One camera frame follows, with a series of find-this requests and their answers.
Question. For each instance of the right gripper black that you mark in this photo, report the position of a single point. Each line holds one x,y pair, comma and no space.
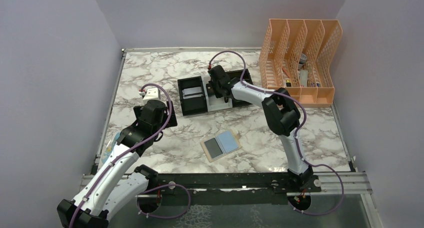
212,86

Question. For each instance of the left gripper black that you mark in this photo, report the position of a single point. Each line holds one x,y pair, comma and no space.
172,121

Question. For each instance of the black white card tray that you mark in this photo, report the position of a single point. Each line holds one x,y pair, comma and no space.
208,102

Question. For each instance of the orange plastic desk organizer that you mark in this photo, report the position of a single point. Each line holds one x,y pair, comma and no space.
297,54

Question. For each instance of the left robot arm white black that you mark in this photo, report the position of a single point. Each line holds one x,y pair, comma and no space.
109,173

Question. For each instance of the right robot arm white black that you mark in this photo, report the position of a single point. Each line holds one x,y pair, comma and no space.
281,114

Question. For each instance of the silver card in tray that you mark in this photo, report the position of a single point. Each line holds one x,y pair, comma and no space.
193,92

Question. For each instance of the blue patterned sticker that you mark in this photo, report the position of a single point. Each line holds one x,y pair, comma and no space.
107,151

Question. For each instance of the grey tape roll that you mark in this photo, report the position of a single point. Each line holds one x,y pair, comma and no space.
302,61

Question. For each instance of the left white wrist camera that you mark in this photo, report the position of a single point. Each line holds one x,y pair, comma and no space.
150,94

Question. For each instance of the black metal base rail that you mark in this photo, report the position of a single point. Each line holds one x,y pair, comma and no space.
218,189

